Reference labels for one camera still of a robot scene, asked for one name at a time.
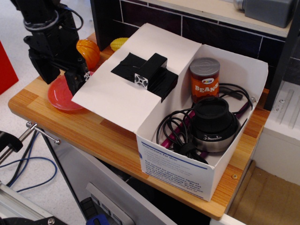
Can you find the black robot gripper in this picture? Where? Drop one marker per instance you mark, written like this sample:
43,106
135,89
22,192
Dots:
53,48

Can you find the white cardboard box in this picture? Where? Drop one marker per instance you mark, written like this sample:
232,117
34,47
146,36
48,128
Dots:
155,120

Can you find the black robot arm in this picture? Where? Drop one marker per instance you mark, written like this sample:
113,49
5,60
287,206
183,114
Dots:
33,10

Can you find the red plastic plate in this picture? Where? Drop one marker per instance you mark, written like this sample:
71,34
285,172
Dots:
60,96

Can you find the orange toy pumpkin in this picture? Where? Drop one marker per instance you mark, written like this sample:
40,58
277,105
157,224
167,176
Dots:
90,51

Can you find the red box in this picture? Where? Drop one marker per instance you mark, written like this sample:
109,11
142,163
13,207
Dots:
8,76

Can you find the yellow toy corn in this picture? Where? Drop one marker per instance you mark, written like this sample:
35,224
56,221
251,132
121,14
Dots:
118,43

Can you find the metal clamp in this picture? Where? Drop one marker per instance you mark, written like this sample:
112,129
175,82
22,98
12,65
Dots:
15,144

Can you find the black taped aluminium profile block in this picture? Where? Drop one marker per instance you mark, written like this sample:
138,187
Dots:
151,74

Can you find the orange beans can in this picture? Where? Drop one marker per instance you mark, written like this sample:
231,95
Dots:
204,78

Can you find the black silver 3D mouse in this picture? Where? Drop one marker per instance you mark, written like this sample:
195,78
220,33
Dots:
214,127

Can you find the wooden shelf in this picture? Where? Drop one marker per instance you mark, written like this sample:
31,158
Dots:
223,12

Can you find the grey metal container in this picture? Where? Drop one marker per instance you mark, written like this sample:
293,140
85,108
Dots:
275,12

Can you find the blue black clamp handle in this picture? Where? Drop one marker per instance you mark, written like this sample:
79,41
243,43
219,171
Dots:
91,214

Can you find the aluminium rail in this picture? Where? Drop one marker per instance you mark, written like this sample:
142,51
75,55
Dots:
17,210

